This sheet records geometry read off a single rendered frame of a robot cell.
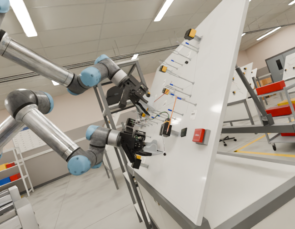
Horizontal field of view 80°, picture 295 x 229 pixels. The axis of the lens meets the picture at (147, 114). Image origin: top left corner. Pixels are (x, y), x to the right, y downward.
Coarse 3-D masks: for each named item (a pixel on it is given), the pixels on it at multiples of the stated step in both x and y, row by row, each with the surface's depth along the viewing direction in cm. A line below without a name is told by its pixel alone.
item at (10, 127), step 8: (40, 96) 83; (48, 96) 88; (40, 104) 82; (48, 104) 87; (48, 112) 91; (8, 120) 85; (0, 128) 85; (8, 128) 85; (16, 128) 86; (0, 136) 86; (8, 136) 87; (0, 144) 88; (0, 152) 93
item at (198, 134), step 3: (195, 129) 67; (198, 129) 65; (201, 129) 63; (204, 129) 63; (195, 132) 66; (198, 132) 64; (201, 132) 63; (204, 132) 63; (195, 135) 65; (198, 135) 64; (201, 135) 62; (195, 138) 65; (198, 138) 63; (201, 138) 62; (195, 141) 64; (198, 141) 63; (201, 141) 62
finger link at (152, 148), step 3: (153, 144) 78; (144, 147) 79; (147, 147) 79; (150, 147) 79; (153, 147) 79; (156, 147) 79; (144, 150) 80; (147, 150) 80; (150, 150) 80; (153, 150) 80; (156, 150) 79; (153, 153) 79; (156, 153) 80; (159, 153) 80; (162, 153) 81
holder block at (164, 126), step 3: (165, 123) 84; (162, 126) 86; (165, 126) 84; (171, 126) 85; (162, 129) 84; (165, 129) 83; (162, 132) 83; (165, 132) 83; (168, 132) 83; (165, 135) 84; (168, 135) 83
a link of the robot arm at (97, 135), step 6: (90, 126) 82; (96, 126) 82; (90, 132) 80; (96, 132) 80; (102, 132) 80; (108, 132) 80; (90, 138) 81; (96, 138) 80; (102, 138) 80; (96, 144) 80; (102, 144) 81
